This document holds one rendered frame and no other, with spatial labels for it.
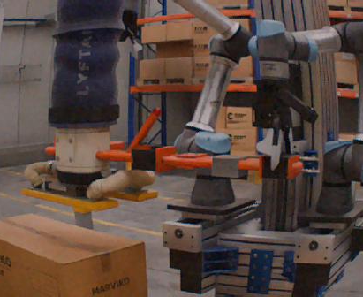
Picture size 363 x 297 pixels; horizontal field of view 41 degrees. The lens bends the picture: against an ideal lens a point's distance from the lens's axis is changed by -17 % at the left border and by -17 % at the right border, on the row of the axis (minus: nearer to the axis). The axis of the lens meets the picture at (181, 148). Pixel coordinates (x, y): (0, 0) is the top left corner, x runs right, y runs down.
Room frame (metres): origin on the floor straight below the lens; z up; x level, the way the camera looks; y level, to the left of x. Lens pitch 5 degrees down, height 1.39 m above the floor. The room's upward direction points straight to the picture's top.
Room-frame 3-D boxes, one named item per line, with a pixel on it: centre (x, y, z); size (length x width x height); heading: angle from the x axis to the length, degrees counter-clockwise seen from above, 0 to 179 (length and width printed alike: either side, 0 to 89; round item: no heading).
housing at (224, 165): (1.35, -0.11, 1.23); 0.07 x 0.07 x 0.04; 59
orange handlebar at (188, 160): (1.59, 0.05, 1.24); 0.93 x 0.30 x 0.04; 59
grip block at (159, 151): (1.46, 0.07, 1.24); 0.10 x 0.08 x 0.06; 149
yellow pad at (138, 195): (1.67, 0.24, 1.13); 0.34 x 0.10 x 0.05; 59
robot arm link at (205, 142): (1.93, -0.10, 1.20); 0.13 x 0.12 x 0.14; 25
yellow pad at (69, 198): (1.51, 0.33, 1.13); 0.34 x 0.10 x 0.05; 59
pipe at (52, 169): (1.59, 0.28, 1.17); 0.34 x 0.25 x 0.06; 59
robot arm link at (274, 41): (1.29, -0.23, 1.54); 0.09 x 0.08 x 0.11; 123
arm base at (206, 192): (1.92, -0.11, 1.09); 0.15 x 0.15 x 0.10
